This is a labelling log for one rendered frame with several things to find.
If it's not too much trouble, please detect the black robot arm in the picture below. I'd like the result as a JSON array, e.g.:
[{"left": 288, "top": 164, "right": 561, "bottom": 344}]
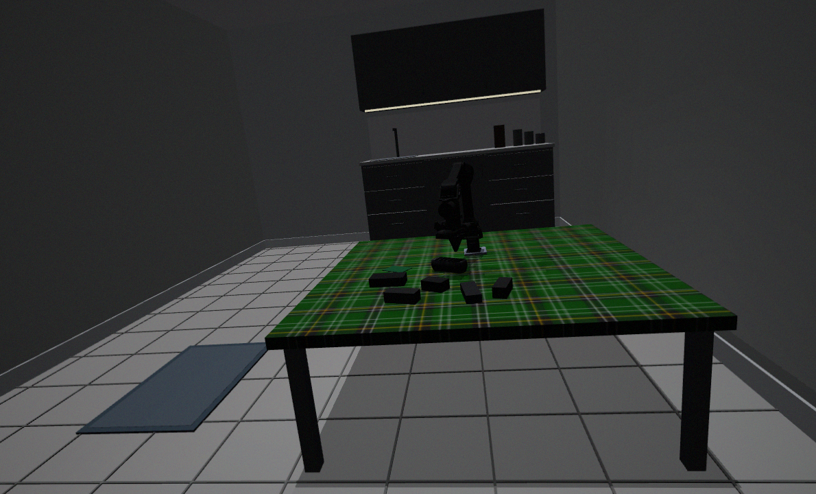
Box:
[{"left": 434, "top": 161, "right": 483, "bottom": 253}]

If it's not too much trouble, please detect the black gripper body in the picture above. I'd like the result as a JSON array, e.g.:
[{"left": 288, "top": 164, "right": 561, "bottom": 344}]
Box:
[{"left": 435, "top": 213, "right": 472, "bottom": 239}]

